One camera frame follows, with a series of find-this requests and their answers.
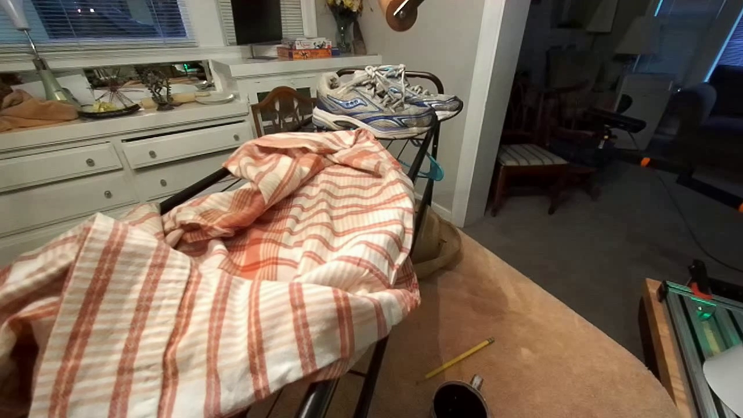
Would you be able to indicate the white blue sneaker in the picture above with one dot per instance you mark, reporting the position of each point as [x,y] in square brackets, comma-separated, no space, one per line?
[368,102]
[391,80]

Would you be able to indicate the wooden roller with black handle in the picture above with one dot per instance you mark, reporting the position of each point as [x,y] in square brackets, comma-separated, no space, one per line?
[399,15]

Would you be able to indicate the teal plastic hanger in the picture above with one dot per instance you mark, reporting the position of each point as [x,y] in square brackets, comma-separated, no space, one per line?
[434,169]

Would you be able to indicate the tan straw hat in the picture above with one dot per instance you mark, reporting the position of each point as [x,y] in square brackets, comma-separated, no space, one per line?
[437,247]

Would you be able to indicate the black metal shoe rack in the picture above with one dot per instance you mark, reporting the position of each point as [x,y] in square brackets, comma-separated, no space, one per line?
[318,397]

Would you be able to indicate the wooden chair back carved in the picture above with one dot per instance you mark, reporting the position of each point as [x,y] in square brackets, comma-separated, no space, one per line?
[281,110]

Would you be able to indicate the dark vase with flowers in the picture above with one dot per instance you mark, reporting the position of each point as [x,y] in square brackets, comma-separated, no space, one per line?
[349,38]

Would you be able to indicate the orange box on shelf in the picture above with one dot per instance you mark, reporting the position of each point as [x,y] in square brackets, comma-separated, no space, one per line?
[311,46]

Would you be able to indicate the yellow pencil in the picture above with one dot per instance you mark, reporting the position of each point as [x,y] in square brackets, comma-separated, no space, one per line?
[457,357]

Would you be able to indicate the dark wooden chair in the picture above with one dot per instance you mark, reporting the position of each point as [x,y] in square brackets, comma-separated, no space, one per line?
[524,146]

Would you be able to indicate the black cup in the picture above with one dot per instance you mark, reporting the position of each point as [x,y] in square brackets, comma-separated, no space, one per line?
[461,400]

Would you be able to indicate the tan tablecloth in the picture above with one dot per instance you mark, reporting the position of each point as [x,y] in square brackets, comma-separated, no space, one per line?
[545,357]

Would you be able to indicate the orange striped white shirt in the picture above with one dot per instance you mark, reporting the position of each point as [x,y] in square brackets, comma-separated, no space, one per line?
[213,305]

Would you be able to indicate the white dresser with drawers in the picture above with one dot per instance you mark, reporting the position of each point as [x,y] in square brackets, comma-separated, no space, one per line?
[53,177]

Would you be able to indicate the silver lamp base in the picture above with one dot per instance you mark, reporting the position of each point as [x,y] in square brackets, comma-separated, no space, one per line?
[50,81]

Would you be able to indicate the brown cloth on dresser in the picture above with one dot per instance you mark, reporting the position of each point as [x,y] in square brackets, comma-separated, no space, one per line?
[22,110]

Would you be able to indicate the green lit robot base rail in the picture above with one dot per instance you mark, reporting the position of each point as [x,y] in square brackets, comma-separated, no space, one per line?
[705,321]

